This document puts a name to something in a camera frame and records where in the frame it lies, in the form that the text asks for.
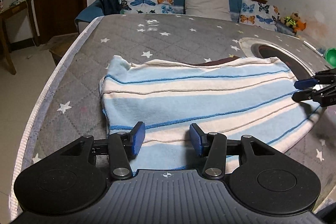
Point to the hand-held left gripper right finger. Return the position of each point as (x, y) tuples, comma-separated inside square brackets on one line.
[(197, 140)]

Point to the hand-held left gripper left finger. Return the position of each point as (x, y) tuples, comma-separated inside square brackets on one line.
[(138, 138)]

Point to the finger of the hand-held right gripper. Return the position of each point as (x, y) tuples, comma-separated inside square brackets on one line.
[(302, 83), (302, 96)]

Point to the blue white striped towel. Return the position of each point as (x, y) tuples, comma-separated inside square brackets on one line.
[(197, 98)]

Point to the green bowl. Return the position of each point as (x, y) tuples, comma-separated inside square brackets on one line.
[(331, 57)]

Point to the orange plush toy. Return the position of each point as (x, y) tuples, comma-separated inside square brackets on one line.
[(300, 26)]

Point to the teddy bear plush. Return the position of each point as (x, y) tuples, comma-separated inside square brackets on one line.
[(291, 20)]

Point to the grey star-patterned mattress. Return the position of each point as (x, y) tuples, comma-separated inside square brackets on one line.
[(183, 43)]

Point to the wooden stool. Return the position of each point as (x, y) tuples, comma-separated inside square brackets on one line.
[(61, 48)]

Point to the beige pillow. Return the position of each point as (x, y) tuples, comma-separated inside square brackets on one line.
[(207, 5)]

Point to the dark backpack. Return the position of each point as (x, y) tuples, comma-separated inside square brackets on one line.
[(110, 1)]

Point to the wooden desk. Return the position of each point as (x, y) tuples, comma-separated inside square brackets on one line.
[(10, 12)]

